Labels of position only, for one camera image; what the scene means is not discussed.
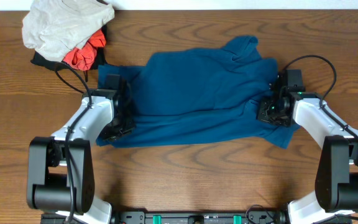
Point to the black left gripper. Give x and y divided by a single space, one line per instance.
130 124

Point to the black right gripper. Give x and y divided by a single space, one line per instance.
263 116

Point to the teal blue t-shirt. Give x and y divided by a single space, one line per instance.
200 96

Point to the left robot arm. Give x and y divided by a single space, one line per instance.
60 168

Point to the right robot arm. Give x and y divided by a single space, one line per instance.
335 195

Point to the red-orange garment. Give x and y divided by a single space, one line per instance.
85 53

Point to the black garment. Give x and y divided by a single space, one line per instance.
98 62

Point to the beige crumpled garment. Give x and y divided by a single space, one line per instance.
55 27

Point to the black mounting rail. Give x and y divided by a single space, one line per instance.
253 216

